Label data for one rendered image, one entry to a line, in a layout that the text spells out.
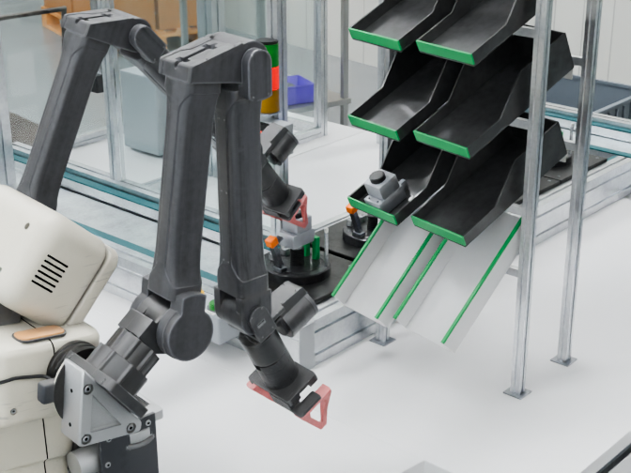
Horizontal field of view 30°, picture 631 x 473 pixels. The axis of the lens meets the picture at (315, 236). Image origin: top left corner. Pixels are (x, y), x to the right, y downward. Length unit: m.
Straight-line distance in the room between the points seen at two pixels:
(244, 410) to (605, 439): 0.65
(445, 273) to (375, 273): 0.15
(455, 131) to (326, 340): 0.53
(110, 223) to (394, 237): 0.88
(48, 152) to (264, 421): 0.62
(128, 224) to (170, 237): 1.31
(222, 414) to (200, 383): 0.13
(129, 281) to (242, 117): 1.06
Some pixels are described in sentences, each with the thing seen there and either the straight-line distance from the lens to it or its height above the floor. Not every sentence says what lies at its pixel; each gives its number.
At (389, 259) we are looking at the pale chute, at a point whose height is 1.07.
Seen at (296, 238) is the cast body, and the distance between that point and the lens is 2.42.
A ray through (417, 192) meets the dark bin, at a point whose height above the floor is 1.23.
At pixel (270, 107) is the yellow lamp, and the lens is 2.56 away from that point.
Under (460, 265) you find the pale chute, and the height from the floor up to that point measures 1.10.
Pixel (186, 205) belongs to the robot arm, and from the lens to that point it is 1.60.
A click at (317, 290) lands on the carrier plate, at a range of 2.40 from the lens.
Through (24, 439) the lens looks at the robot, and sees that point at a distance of 1.80.
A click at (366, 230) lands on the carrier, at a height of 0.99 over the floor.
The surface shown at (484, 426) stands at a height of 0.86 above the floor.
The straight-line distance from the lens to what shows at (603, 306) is 2.65.
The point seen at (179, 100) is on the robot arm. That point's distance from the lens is 1.57.
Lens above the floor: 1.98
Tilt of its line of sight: 22 degrees down
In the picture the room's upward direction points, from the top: straight up
